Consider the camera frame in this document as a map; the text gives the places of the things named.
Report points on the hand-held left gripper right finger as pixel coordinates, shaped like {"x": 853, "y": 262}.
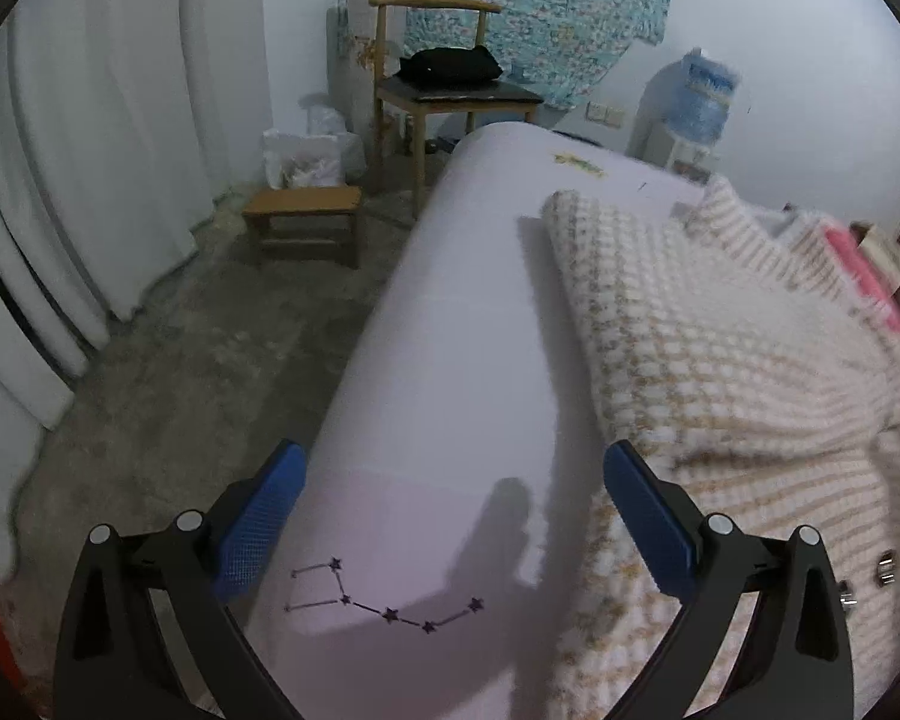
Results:
{"x": 649, "y": 517}

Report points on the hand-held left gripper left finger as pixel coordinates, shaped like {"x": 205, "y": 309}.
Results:
{"x": 259, "y": 525}

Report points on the beige white checkered knit coat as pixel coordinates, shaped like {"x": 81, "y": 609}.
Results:
{"x": 682, "y": 360}

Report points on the pile of beige clothes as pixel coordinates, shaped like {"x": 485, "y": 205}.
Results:
{"x": 881, "y": 247}

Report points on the bed with pink printed sheet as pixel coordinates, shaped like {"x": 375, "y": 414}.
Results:
{"x": 450, "y": 360}

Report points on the pink quilt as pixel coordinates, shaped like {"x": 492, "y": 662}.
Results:
{"x": 862, "y": 270}

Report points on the small wooden stool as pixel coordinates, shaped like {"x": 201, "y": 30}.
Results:
{"x": 304, "y": 201}

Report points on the white plastic bag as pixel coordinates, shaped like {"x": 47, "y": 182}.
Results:
{"x": 300, "y": 154}

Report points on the white water dispenser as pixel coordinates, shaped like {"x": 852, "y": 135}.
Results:
{"x": 660, "y": 135}

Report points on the white curtain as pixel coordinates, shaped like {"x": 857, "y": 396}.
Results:
{"x": 82, "y": 127}

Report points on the white printed board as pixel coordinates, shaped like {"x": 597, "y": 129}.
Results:
{"x": 349, "y": 90}

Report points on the black bag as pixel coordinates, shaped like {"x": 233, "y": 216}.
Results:
{"x": 450, "y": 66}

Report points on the blue floral hanging cloth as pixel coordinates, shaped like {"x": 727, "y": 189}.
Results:
{"x": 570, "y": 15}

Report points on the wooden chair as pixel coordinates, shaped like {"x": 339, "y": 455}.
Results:
{"x": 435, "y": 1}

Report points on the white wall socket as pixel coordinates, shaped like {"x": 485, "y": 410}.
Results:
{"x": 604, "y": 113}

